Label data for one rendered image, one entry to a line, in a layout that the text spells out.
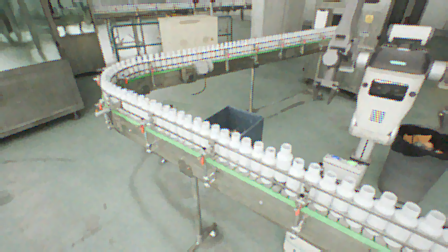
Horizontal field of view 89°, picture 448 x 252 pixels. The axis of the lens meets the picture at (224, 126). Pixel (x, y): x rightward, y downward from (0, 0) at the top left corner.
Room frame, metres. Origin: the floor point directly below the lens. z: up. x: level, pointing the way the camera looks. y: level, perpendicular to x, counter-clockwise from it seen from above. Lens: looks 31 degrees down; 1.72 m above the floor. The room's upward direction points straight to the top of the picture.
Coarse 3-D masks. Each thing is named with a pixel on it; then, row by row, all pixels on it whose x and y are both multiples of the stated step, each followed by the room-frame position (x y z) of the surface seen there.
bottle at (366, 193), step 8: (360, 192) 0.52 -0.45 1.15; (368, 192) 0.53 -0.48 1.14; (352, 200) 0.53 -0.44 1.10; (360, 200) 0.50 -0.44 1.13; (368, 200) 0.50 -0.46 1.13; (352, 208) 0.51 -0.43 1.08; (368, 208) 0.49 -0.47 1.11; (352, 216) 0.50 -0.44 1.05; (360, 216) 0.49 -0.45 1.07; (352, 224) 0.49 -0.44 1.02
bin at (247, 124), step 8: (216, 112) 1.45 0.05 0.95; (224, 112) 1.53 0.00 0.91; (232, 112) 1.54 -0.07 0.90; (240, 112) 1.50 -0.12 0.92; (248, 112) 1.46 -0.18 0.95; (208, 120) 1.38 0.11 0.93; (216, 120) 1.45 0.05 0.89; (224, 120) 1.53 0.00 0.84; (232, 120) 1.54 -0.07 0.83; (240, 120) 1.50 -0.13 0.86; (248, 120) 1.46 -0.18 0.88; (256, 120) 1.42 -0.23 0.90; (224, 128) 1.52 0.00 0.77; (232, 128) 1.54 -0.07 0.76; (240, 128) 1.50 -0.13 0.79; (248, 128) 1.45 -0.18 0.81; (256, 128) 1.31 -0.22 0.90; (248, 136) 1.23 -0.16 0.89; (256, 136) 1.31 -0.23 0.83
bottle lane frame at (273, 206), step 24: (120, 120) 1.35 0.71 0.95; (144, 144) 1.21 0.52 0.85; (168, 144) 1.05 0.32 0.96; (192, 168) 0.94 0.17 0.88; (216, 168) 0.84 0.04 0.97; (240, 192) 0.75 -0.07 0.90; (264, 192) 0.68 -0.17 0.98; (264, 216) 0.67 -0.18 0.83; (288, 216) 0.61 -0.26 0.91; (312, 216) 0.55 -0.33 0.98; (312, 240) 0.54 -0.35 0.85; (336, 240) 0.49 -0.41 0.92; (360, 240) 0.45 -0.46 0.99
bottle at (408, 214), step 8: (408, 208) 0.44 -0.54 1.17; (416, 208) 0.45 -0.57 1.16; (392, 216) 0.46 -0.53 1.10; (400, 216) 0.44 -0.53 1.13; (408, 216) 0.43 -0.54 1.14; (416, 216) 0.43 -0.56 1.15; (392, 224) 0.45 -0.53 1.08; (408, 224) 0.42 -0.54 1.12; (416, 224) 0.42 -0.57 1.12; (384, 232) 0.46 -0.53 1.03; (392, 232) 0.43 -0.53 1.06; (400, 232) 0.42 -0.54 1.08; (408, 232) 0.42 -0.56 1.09; (384, 240) 0.44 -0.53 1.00; (400, 240) 0.42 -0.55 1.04
